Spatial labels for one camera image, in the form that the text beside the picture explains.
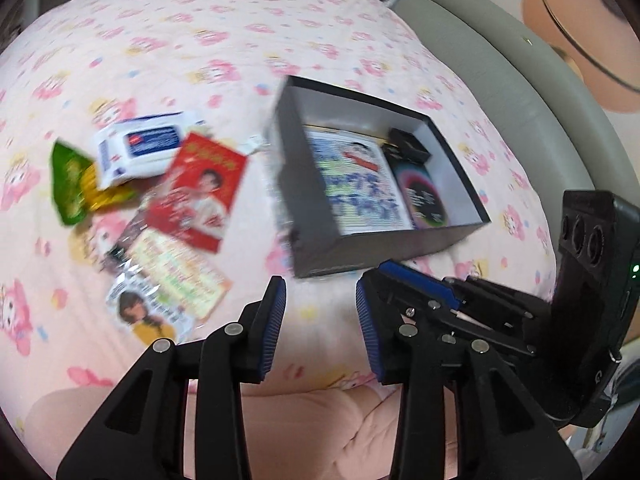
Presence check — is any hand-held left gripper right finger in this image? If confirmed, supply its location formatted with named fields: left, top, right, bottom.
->
left=355, top=275, right=583, bottom=480

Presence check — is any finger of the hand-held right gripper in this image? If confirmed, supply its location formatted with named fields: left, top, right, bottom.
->
left=377, top=259, right=535, bottom=322
left=364, top=266, right=538, bottom=360

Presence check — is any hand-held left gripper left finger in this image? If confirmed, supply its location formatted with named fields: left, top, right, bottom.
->
left=56, top=276, right=288, bottom=480

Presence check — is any black screen protector box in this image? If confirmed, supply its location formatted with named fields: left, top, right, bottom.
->
left=389, top=160, right=451, bottom=230

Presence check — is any black cardboard shoe box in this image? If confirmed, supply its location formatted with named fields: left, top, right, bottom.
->
left=267, top=75, right=492, bottom=279

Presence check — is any cartoon diamond painting kit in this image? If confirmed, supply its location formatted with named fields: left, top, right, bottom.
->
left=305, top=130, right=416, bottom=235

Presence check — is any small black box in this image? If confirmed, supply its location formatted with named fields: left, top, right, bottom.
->
left=387, top=127, right=431, bottom=163

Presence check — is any colourful card packet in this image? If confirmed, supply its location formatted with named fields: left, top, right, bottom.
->
left=107, top=227, right=233, bottom=321

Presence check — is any cartoon girl sticker packet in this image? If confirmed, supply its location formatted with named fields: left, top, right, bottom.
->
left=105, top=272, right=198, bottom=346

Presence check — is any yellow screen protector packet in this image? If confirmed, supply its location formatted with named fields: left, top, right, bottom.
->
left=302, top=122, right=396, bottom=147

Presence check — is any red printed packet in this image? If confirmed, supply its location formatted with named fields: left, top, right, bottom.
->
left=145, top=132, right=249, bottom=254

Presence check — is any clear plastic wrapped packet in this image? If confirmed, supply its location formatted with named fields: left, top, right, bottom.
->
left=239, top=130, right=273, bottom=157

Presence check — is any yellow snack packet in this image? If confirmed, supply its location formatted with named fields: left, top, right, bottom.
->
left=82, top=165, right=141, bottom=211

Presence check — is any white wet wipes pack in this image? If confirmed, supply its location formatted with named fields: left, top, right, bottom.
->
left=95, top=110, right=207, bottom=191

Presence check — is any grey padded bed headboard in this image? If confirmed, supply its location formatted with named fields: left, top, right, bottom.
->
left=390, top=0, right=640, bottom=281

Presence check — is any green snack packet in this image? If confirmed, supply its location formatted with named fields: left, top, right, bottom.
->
left=50, top=140, right=96, bottom=227

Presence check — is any pink printed blanket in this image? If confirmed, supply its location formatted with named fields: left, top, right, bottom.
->
left=0, top=0, right=558, bottom=466

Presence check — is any round orange wall decoration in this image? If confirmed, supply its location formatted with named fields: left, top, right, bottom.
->
left=520, top=0, right=640, bottom=113

